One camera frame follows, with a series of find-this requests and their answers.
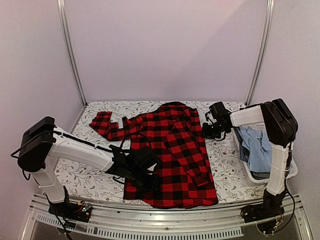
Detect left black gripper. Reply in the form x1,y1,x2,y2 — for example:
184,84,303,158
127,167,161,195

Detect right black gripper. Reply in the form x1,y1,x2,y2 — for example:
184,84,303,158
202,121,228,140

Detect red black plaid shirt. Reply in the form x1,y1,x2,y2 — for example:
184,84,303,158
89,101,219,209

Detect white plastic laundry basket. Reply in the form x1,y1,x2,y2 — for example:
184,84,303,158
231,123,298,186

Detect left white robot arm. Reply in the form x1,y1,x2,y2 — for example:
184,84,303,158
10,116,161,217

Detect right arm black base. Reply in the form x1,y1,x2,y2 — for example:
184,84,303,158
240,194,285,223

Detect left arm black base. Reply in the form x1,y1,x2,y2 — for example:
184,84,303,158
47,192,92,223

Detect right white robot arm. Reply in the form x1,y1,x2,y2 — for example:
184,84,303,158
201,98,298,196

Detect dark checked shirt in basket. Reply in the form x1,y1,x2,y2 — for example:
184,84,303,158
236,128,250,163

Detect light blue collared shirt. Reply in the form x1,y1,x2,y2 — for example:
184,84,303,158
238,126,272,173

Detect floral patterned table cloth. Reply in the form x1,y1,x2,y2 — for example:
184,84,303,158
55,101,266,205

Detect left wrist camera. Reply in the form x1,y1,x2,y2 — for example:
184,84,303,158
132,146,162,174

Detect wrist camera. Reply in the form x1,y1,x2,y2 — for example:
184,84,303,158
132,146,162,174
209,101,231,124

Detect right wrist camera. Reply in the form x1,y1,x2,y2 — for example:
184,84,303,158
209,101,231,124

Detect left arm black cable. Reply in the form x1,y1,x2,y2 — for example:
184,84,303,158
119,132,152,153

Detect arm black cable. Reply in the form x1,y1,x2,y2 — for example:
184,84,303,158
119,132,152,153
284,184,296,231

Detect aluminium front rail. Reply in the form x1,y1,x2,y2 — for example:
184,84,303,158
19,193,320,240

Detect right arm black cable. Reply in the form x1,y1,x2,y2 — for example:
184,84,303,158
284,184,296,231

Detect right aluminium frame post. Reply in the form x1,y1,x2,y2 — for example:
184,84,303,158
245,0,275,106

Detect aluminium frame post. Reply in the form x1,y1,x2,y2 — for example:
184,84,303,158
245,0,275,106
56,0,88,108

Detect left aluminium frame post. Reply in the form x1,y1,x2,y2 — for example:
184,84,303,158
56,0,88,108

